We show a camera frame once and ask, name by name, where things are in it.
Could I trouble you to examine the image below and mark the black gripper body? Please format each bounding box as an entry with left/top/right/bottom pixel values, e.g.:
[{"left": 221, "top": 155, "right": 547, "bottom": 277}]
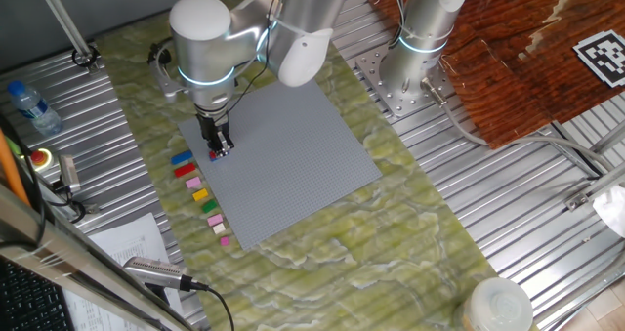
[{"left": 196, "top": 113, "right": 230, "bottom": 140}]

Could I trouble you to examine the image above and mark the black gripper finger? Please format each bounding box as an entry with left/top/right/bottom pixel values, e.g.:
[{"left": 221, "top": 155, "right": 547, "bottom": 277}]
[
  {"left": 203, "top": 133, "right": 222, "bottom": 156},
  {"left": 217, "top": 129, "right": 235, "bottom": 157}
]

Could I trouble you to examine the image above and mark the gray Lego baseplate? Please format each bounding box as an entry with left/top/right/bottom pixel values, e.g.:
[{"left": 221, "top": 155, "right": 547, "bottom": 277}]
[{"left": 177, "top": 68, "right": 383, "bottom": 252}]

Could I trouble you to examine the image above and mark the printed paper sheet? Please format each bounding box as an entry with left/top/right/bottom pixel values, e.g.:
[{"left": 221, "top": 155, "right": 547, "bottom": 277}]
[{"left": 62, "top": 212, "right": 185, "bottom": 331}]

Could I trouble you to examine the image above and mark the green marble pattern mat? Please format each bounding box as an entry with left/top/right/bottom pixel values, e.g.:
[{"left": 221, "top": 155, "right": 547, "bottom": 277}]
[{"left": 95, "top": 3, "right": 541, "bottom": 331}]

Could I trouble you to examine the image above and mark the red emergency stop button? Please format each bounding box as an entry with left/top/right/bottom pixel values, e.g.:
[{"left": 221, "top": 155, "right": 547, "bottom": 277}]
[{"left": 26, "top": 147, "right": 54, "bottom": 172}]

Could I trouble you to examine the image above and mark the plastic water bottle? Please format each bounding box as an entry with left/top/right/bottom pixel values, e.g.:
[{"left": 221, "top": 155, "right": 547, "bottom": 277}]
[{"left": 6, "top": 80, "right": 64, "bottom": 137}]

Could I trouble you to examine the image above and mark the metal robot mounting plate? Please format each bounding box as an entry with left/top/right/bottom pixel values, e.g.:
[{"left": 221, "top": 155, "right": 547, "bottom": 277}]
[{"left": 354, "top": 45, "right": 455, "bottom": 119}]

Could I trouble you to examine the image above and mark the slanted metal pole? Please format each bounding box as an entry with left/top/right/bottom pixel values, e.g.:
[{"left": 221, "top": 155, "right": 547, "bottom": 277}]
[{"left": 31, "top": 0, "right": 103, "bottom": 74}]

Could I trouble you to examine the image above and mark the orange pole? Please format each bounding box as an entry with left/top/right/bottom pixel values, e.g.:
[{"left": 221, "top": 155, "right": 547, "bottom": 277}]
[{"left": 0, "top": 128, "right": 31, "bottom": 208}]

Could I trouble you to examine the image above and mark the black keyboard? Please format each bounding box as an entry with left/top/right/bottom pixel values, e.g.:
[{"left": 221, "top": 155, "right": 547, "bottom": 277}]
[{"left": 0, "top": 257, "right": 74, "bottom": 331}]

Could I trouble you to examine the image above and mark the white plastic jar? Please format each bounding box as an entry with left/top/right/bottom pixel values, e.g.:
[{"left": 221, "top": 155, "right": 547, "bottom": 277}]
[{"left": 461, "top": 276, "right": 534, "bottom": 331}]

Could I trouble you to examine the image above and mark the black white fiducial marker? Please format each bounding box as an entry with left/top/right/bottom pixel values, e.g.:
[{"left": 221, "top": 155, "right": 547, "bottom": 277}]
[{"left": 572, "top": 29, "right": 625, "bottom": 89}]

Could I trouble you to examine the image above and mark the white cloth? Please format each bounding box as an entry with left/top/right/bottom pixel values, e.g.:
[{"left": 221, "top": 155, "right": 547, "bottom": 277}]
[{"left": 592, "top": 184, "right": 625, "bottom": 239}]

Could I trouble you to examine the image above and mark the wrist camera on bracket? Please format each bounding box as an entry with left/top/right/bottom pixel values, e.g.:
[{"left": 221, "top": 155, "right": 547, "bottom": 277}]
[{"left": 147, "top": 40, "right": 190, "bottom": 103}]

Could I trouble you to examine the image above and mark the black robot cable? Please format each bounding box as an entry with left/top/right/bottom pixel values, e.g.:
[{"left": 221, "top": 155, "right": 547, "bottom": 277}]
[{"left": 227, "top": 0, "right": 285, "bottom": 113}]

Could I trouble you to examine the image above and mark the silver ribbed camera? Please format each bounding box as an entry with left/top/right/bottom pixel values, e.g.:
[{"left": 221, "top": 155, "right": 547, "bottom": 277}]
[{"left": 122, "top": 256, "right": 196, "bottom": 293}]

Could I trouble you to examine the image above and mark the black camera cable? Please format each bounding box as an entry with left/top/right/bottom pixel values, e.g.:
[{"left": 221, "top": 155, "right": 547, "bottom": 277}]
[{"left": 187, "top": 280, "right": 236, "bottom": 331}]

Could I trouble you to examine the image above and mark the aluminium frame bar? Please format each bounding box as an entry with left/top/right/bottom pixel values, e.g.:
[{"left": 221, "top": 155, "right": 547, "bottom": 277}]
[{"left": 0, "top": 182, "right": 199, "bottom": 331}]

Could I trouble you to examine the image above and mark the black cable loop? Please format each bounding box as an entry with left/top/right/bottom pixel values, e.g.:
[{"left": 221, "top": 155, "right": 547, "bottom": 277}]
[{"left": 388, "top": 0, "right": 407, "bottom": 49}]

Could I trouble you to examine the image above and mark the gray robot power cable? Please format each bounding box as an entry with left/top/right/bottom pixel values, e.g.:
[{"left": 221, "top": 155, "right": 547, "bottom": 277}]
[{"left": 420, "top": 76, "right": 611, "bottom": 174}]

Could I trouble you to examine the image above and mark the aluminium frame profile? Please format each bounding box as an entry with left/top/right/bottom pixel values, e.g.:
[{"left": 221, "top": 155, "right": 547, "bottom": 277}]
[
  {"left": 563, "top": 162, "right": 625, "bottom": 214},
  {"left": 588, "top": 119, "right": 625, "bottom": 157}
]

